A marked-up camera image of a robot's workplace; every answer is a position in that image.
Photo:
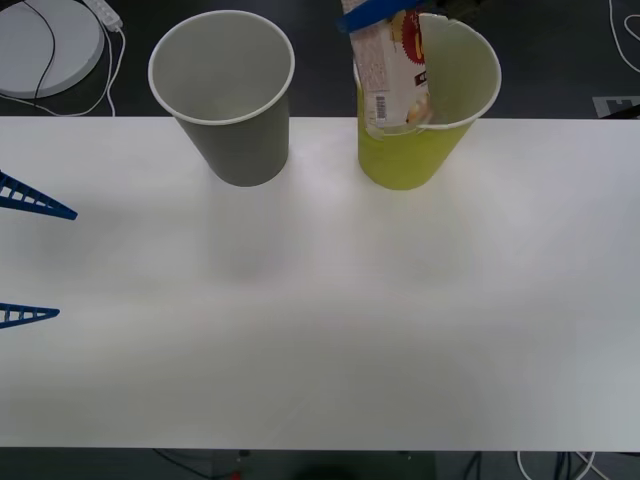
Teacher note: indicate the white round stand base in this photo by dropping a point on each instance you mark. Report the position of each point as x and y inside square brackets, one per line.
[75, 45]

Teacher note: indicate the white power strip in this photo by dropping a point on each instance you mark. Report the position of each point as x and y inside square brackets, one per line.
[107, 12]

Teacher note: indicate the yellow-green plastic bin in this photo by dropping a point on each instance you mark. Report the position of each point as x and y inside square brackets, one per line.
[400, 160]

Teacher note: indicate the clear bottle with red cap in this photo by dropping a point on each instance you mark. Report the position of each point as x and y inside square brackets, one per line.
[380, 75]

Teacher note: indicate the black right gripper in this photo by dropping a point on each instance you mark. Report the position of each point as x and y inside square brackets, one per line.
[457, 7]

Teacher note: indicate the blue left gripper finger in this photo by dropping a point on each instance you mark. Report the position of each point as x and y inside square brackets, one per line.
[62, 213]
[50, 313]

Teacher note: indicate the grey plastic bin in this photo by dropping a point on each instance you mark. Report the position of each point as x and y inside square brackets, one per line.
[250, 150]

